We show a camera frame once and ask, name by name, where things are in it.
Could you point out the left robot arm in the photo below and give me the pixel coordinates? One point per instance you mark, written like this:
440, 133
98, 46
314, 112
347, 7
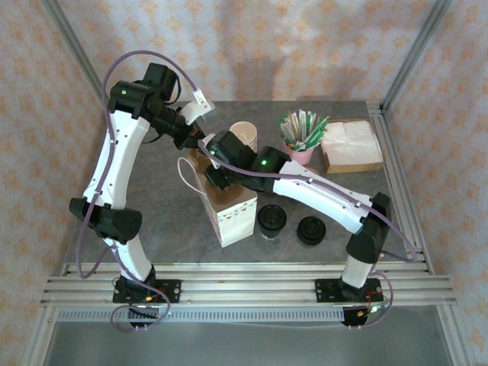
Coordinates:
118, 164

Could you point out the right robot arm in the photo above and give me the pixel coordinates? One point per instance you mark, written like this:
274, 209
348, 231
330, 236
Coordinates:
335, 213

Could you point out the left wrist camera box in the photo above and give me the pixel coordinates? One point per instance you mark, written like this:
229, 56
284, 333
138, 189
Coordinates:
196, 110

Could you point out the aluminium frame upright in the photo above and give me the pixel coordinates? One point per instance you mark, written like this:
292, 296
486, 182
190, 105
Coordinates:
81, 57
414, 57

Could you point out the bundle of wrapped stirrers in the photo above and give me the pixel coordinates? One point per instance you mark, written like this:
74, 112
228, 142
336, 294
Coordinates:
301, 129

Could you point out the white napkin stack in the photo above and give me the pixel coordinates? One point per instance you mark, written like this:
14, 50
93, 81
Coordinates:
350, 141

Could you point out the stack of paper cups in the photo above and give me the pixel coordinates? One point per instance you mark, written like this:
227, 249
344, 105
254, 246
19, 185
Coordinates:
244, 131

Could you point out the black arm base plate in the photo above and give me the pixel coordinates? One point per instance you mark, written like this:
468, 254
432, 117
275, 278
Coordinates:
171, 289
324, 289

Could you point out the white printed paper bag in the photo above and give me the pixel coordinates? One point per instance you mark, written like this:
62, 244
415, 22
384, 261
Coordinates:
236, 225

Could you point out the pink holder cup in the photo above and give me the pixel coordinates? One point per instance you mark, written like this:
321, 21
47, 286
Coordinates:
301, 155

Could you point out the aluminium frame leg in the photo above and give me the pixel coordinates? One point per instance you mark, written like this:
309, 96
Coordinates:
38, 335
455, 335

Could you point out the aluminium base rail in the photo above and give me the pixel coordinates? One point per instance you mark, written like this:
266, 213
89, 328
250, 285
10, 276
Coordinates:
248, 289

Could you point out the aluminium side rail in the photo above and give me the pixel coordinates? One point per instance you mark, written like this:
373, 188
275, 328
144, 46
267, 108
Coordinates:
398, 183

